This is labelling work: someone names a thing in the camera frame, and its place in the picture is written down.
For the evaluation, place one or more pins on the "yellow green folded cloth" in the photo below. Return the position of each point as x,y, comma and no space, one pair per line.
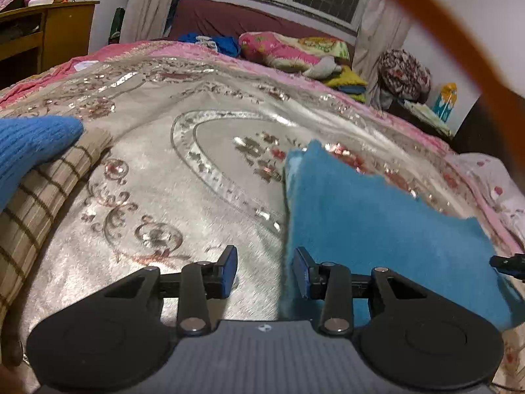
348,80

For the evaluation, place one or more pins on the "maroon headboard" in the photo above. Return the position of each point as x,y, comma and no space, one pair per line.
246,20

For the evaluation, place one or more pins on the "wooden cabinet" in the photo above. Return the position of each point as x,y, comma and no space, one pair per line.
57,33

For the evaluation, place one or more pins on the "pink floral pillow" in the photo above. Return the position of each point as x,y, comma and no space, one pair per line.
287,49

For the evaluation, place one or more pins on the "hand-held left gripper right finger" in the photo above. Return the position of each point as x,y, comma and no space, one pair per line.
301,277

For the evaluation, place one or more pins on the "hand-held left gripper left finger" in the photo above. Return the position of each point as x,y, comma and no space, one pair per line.
229,273

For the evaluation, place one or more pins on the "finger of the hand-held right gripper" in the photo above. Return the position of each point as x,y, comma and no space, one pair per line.
510,264

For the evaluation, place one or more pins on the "silver floral bedspread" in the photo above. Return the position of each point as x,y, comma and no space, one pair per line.
164,172

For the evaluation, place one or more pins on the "cartoon printed box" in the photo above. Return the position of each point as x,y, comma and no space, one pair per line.
446,100

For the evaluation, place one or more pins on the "white floral quilt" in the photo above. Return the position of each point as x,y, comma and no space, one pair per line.
492,184

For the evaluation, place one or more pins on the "beige curtain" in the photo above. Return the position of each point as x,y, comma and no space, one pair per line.
151,0
381,20

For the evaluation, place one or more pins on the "blue towel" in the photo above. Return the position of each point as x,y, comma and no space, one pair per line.
369,234

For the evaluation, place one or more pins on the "blue clothes heap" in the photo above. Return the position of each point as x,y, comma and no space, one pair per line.
217,43

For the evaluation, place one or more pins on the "grey cloth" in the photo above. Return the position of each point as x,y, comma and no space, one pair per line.
324,67

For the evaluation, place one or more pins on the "light blue knit garment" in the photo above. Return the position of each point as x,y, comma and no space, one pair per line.
28,147

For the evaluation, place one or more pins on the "beige plaid cloth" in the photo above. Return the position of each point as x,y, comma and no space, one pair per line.
37,205

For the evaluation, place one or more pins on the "dark floral cloth bundle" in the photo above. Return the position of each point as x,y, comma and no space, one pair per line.
404,74

